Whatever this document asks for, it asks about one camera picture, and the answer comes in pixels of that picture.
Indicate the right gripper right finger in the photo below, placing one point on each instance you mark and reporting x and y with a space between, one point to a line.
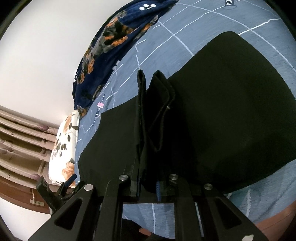
159 190

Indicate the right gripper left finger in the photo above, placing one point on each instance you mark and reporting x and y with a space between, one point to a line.
132 171

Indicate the black pants orange lining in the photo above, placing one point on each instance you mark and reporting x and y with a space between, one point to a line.
226 118

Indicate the white floral pillow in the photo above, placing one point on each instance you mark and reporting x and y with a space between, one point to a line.
62 159

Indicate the beige patterned curtain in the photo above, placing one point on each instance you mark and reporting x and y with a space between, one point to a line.
26 145

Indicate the navy dog print blanket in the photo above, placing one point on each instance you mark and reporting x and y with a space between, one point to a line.
112 41

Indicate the blue grid bed sheet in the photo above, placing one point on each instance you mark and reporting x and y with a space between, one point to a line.
176 38

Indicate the brown wooden bed frame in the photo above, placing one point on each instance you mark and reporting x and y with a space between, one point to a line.
22 196

